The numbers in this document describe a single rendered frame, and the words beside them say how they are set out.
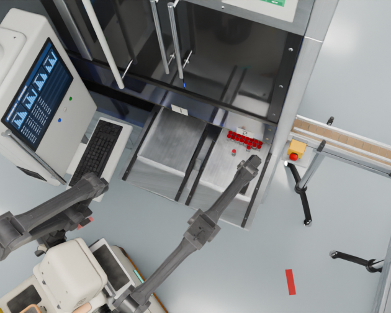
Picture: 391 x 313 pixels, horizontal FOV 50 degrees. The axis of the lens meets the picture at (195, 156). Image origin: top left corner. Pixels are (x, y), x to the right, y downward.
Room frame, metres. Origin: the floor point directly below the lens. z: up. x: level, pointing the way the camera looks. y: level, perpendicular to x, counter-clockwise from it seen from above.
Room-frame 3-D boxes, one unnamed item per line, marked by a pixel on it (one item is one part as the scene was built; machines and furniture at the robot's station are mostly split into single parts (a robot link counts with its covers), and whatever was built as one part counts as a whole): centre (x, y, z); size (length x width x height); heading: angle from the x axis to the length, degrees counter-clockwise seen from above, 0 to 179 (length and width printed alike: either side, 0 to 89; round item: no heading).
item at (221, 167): (0.73, -0.20, 0.90); 0.34 x 0.26 x 0.04; 150
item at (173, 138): (0.90, 0.09, 0.90); 0.34 x 0.26 x 0.04; 150
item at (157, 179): (0.75, -0.02, 0.87); 0.70 x 0.48 x 0.02; 60
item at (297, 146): (0.70, -0.48, 1.00); 0.08 x 0.07 x 0.07; 150
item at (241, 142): (0.80, -0.25, 0.91); 0.18 x 0.02 x 0.05; 59
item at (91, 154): (0.89, 0.52, 0.82); 0.40 x 0.14 x 0.02; 153
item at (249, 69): (0.86, -0.18, 1.51); 0.43 x 0.01 x 0.59; 60
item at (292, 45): (0.75, -0.34, 1.40); 0.04 x 0.01 x 0.80; 60
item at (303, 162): (0.73, -0.51, 0.87); 0.14 x 0.13 x 0.02; 150
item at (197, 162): (0.68, 0.02, 0.91); 0.14 x 0.03 x 0.06; 149
